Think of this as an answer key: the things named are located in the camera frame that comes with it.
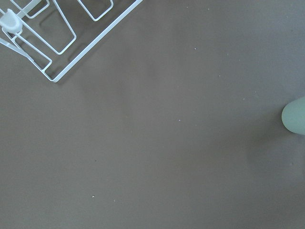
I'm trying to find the white wire cup rack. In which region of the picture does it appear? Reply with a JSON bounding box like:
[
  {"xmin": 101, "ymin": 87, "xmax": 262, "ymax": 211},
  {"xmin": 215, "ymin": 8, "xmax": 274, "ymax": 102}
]
[{"xmin": 0, "ymin": 0, "xmax": 140, "ymax": 83}]

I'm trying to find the green plastic cup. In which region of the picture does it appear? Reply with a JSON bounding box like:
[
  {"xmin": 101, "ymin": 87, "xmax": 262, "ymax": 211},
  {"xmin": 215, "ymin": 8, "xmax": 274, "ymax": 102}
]
[{"xmin": 282, "ymin": 97, "xmax": 305, "ymax": 135}]

